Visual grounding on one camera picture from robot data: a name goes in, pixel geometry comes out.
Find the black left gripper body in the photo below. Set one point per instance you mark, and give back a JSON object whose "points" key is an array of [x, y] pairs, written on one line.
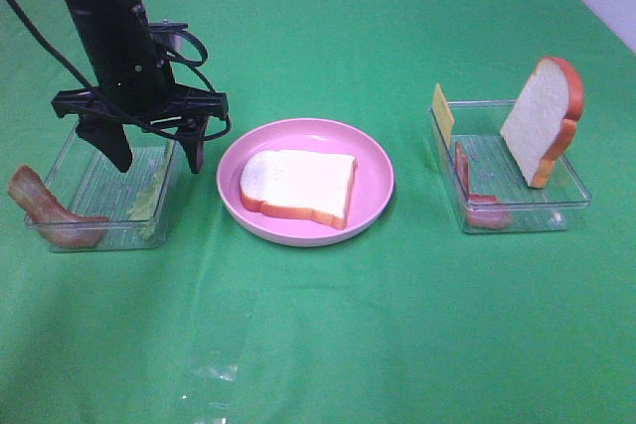
{"points": [[135, 84]]}

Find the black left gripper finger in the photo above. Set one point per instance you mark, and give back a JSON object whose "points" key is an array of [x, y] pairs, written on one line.
{"points": [[191, 138], [107, 137]]}

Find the green lettuce leaf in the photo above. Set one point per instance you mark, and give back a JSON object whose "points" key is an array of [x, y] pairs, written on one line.
{"points": [[147, 198]]}

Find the bacon strip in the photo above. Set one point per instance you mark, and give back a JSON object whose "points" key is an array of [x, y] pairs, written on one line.
{"points": [[483, 211], [60, 227]]}

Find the toast bread slice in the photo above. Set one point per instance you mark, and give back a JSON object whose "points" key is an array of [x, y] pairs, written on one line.
{"points": [[544, 118], [299, 184]]}

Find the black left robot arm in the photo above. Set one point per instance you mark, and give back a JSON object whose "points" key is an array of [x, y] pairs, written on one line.
{"points": [[178, 42]]}

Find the left clear plastic container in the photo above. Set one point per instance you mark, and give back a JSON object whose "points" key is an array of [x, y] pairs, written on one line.
{"points": [[85, 182]]}

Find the clear plastic container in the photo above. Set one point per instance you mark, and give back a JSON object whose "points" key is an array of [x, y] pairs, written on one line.
{"points": [[85, 182], [493, 171]]}

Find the pink round plate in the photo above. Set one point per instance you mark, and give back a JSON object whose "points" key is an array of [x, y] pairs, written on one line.
{"points": [[372, 189]]}

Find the yellow cheese slice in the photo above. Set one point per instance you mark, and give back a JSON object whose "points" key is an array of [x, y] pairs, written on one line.
{"points": [[442, 114]]}

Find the clear plastic tape strip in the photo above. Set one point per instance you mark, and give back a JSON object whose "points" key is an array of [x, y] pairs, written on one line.
{"points": [[209, 380]]}

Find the green tablecloth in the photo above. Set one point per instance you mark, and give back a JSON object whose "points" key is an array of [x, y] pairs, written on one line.
{"points": [[413, 321]]}

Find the right clear plastic container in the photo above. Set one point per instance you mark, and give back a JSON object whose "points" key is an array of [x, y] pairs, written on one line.
{"points": [[493, 171]]}

